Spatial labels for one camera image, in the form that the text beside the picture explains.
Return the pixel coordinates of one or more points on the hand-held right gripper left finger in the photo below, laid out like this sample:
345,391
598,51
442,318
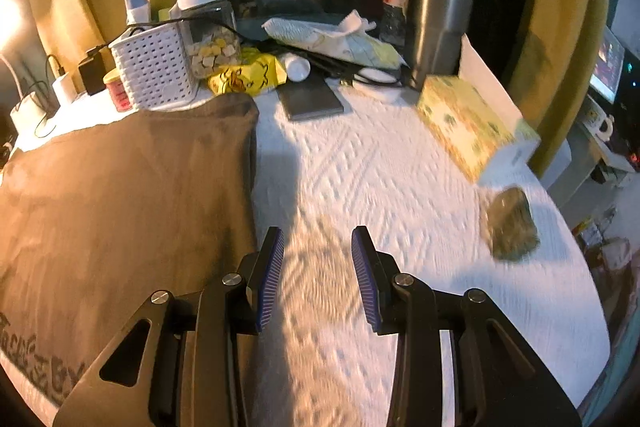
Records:
267,282

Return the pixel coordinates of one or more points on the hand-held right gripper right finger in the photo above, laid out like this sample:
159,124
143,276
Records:
365,287

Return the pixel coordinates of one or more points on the brown t-shirt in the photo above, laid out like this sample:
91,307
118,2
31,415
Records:
125,207

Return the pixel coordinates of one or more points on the white textured blanket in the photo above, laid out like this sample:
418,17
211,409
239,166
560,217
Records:
400,167

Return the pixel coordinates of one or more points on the greenish crumpled packet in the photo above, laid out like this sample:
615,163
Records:
510,227

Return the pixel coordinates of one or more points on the yellow tissue box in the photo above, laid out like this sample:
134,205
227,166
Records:
465,127

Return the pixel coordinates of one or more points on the yellow snack packet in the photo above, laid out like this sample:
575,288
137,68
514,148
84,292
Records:
245,77

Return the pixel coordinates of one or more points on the small white bottle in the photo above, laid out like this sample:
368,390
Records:
297,68

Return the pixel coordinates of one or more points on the black eyeglasses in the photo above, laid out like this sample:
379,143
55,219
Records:
332,66

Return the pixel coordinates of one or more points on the red candle jar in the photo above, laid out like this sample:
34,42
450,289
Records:
118,93

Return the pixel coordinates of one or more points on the white perforated basket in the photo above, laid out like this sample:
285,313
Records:
155,67

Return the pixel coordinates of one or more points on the clear jar with white lid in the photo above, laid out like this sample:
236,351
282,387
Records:
210,42

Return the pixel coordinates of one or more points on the white side table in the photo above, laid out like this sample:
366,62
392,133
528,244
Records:
575,157

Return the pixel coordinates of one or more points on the soft tissue pack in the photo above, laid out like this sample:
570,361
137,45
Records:
325,39

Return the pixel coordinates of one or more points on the steel tumbler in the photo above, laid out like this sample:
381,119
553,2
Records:
437,37

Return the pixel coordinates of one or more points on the black charger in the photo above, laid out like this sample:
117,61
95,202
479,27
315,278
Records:
92,74

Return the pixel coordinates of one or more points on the white charger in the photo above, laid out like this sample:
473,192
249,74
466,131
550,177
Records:
65,91

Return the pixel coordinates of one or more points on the white mug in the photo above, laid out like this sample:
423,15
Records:
597,123

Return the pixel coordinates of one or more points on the white desk lamp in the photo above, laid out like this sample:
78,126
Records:
30,114

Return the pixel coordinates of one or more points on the white and blue bottle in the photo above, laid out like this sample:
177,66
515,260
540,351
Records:
137,4

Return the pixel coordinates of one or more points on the dark computer case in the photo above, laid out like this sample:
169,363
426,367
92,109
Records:
631,107

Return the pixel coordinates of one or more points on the computer monitor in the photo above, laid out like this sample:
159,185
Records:
607,67

